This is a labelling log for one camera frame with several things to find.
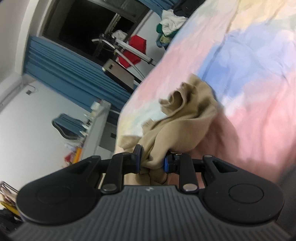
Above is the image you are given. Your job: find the white tissue box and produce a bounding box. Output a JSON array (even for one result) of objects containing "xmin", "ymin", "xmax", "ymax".
[{"xmin": 90, "ymin": 101, "xmax": 100, "ymax": 111}]

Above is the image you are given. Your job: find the wavy framed mirror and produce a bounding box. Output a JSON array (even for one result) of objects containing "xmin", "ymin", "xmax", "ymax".
[{"xmin": 51, "ymin": 113, "xmax": 85, "ymax": 141}]

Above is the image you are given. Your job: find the white dressing table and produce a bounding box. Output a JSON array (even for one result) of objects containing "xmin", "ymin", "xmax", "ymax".
[{"xmin": 79, "ymin": 100, "xmax": 117, "ymax": 161}]

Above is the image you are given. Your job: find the right blue curtain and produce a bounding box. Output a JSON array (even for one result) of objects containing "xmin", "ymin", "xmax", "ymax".
[{"xmin": 139, "ymin": 0, "xmax": 178, "ymax": 13}]

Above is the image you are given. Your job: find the blue curtain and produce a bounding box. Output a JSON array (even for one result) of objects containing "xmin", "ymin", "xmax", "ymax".
[
  {"xmin": 139, "ymin": 0, "xmax": 178, "ymax": 13},
  {"xmin": 24, "ymin": 36, "xmax": 131, "ymax": 111}
]

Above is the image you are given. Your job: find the garment steamer stand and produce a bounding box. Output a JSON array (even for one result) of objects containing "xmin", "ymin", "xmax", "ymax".
[{"xmin": 91, "ymin": 34, "xmax": 156, "ymax": 80}]

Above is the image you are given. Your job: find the pile of clothes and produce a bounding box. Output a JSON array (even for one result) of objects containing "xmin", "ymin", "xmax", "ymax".
[{"xmin": 156, "ymin": 0, "xmax": 205, "ymax": 50}]

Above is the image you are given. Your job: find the orange tray with items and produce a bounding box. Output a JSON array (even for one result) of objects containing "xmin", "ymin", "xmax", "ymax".
[{"xmin": 64, "ymin": 147, "xmax": 82, "ymax": 166}]

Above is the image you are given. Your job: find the dark window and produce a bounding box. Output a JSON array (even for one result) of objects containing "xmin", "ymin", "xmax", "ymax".
[{"xmin": 43, "ymin": 1, "xmax": 149, "ymax": 66}]

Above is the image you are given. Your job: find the pastel tie-dye bed cover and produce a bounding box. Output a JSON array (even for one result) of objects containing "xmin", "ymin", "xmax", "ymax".
[{"xmin": 115, "ymin": 1, "xmax": 295, "ymax": 182}]

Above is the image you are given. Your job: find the tan printed t-shirt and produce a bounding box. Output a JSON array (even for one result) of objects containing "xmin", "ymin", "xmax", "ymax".
[{"xmin": 119, "ymin": 75, "xmax": 218, "ymax": 185}]

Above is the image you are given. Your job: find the left blue curtain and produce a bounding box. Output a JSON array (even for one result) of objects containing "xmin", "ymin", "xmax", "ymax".
[{"xmin": 24, "ymin": 36, "xmax": 131, "ymax": 111}]

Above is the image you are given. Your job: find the red garment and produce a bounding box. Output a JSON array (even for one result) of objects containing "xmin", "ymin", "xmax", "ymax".
[{"xmin": 117, "ymin": 34, "xmax": 148, "ymax": 69}]

